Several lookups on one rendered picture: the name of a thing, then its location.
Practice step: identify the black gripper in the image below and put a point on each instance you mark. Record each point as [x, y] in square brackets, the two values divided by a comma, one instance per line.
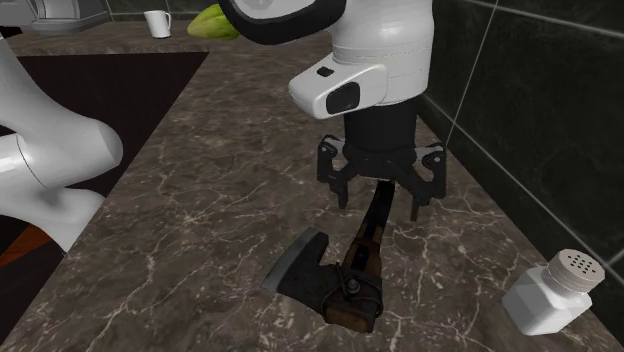
[380, 131]

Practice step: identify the green fruit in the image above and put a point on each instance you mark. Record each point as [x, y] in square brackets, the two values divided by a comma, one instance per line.
[212, 25]

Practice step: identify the white mug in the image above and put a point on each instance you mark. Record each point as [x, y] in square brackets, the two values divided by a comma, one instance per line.
[157, 24]

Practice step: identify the grey kitchen appliance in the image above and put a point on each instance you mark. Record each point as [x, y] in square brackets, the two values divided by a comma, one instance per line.
[68, 17]

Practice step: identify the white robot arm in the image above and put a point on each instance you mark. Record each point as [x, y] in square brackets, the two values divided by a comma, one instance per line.
[380, 44]

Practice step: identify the white salt shaker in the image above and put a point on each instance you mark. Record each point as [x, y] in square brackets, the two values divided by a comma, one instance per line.
[546, 302]

